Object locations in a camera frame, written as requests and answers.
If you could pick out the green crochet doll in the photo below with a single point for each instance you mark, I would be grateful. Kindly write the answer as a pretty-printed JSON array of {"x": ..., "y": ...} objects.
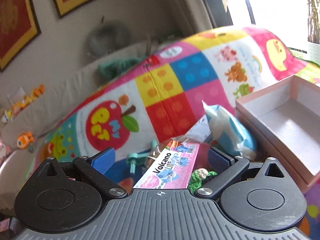
[{"x": 199, "y": 177}]

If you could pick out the grey round wall ornament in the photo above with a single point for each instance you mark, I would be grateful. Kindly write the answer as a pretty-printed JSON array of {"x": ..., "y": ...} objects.
[{"x": 107, "y": 37}]

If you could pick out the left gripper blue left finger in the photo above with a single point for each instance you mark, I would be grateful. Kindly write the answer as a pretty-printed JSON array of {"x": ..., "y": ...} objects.
[{"x": 103, "y": 160}]

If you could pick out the orange clownfish toy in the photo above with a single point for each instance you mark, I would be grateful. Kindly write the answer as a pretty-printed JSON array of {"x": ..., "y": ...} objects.
[{"x": 24, "y": 140}]

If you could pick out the pink Volcano toy box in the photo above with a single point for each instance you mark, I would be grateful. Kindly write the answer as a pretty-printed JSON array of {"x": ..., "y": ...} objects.
[{"x": 172, "y": 168}]

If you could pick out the teal plastic hand crank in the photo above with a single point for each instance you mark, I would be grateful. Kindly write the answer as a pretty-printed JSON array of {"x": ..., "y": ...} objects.
[{"x": 138, "y": 159}]

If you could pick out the tall potted palm plant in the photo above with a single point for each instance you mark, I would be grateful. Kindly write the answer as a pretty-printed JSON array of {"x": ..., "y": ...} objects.
[{"x": 313, "y": 21}]

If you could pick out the white paper card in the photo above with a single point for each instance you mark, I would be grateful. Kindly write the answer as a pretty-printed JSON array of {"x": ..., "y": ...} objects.
[{"x": 200, "y": 131}]

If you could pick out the teal knitted cloth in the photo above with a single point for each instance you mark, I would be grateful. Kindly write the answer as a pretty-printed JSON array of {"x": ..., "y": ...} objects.
[{"x": 112, "y": 69}]

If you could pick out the blue white tissue pack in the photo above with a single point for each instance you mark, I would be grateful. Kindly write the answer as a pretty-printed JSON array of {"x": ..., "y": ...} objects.
[{"x": 229, "y": 133}]

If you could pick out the colourful cartoon play mat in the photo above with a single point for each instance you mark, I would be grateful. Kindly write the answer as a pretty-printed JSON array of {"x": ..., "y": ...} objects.
[{"x": 161, "y": 98}]

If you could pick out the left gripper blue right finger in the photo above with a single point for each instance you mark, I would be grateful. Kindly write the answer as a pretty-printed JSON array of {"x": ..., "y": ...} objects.
[{"x": 219, "y": 161}]

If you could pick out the pink cardboard box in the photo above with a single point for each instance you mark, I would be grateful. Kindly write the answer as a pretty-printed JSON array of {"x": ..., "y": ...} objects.
[{"x": 284, "y": 118}]

